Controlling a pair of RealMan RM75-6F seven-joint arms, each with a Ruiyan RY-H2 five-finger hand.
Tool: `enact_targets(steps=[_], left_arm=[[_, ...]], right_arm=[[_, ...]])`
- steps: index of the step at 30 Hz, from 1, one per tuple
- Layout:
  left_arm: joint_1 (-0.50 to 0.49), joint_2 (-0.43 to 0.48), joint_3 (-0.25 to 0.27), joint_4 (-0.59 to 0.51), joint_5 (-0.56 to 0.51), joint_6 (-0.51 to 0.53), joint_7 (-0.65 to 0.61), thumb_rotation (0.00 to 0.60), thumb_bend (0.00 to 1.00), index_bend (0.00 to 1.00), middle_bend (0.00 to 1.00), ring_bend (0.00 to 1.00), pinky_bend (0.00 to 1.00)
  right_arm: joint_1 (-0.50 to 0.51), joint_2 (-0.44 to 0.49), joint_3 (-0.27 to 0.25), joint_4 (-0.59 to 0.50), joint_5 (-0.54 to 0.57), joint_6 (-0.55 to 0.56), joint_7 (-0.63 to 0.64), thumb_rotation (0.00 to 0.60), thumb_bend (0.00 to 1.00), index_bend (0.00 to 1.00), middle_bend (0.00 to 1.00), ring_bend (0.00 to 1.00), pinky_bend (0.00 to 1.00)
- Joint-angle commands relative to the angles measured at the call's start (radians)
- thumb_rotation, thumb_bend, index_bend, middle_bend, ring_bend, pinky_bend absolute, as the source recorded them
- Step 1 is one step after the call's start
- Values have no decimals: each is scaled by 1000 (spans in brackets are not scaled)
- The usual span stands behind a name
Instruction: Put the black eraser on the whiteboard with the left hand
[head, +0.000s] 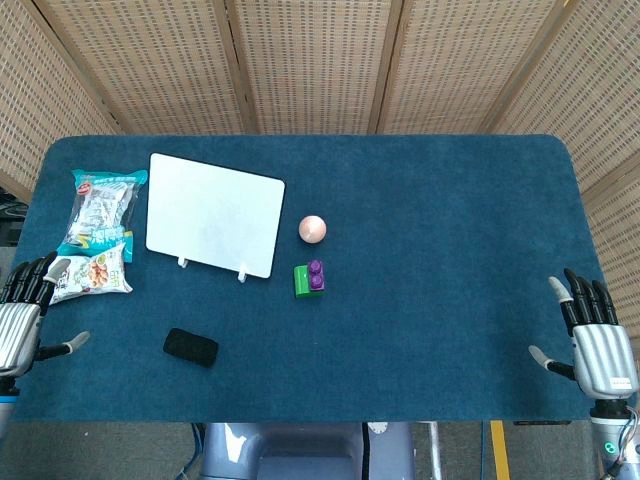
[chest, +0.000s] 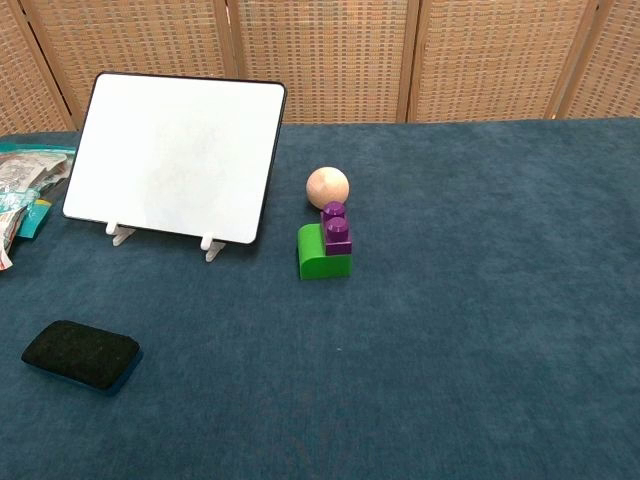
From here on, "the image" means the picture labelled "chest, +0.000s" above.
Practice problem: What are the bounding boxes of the light wooden ball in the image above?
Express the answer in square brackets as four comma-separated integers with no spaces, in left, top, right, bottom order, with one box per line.
[305,166,351,211]

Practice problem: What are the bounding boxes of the white plastic appliance foot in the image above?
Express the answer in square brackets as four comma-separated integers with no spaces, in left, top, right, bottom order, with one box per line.
[199,231,232,263]
[104,219,137,248]

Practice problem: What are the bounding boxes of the white board with stand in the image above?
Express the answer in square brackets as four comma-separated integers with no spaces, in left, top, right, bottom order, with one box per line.
[62,71,288,247]

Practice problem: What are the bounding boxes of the teal snack packet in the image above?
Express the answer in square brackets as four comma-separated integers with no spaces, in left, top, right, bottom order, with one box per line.
[0,141,77,240]

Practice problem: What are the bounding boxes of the woven rattan screen panel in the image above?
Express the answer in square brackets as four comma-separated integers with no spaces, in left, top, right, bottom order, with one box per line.
[405,0,600,124]
[0,0,76,136]
[553,0,640,121]
[18,0,242,131]
[225,0,420,125]

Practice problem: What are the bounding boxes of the blue fabric table cover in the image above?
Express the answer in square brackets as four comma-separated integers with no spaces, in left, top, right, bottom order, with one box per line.
[0,117,640,480]

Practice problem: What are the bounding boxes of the white red snack packet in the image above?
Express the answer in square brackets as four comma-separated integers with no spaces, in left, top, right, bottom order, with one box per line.
[0,204,27,274]

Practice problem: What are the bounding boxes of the black felt eraser blue base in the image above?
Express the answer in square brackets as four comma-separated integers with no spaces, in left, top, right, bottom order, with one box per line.
[20,319,144,398]

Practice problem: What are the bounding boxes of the green rounded toy brick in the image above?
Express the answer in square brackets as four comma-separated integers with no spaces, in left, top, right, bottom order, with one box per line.
[297,222,354,281]

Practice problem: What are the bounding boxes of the purple two-stud toy brick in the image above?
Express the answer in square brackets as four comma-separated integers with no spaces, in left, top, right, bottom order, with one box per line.
[320,200,354,258]

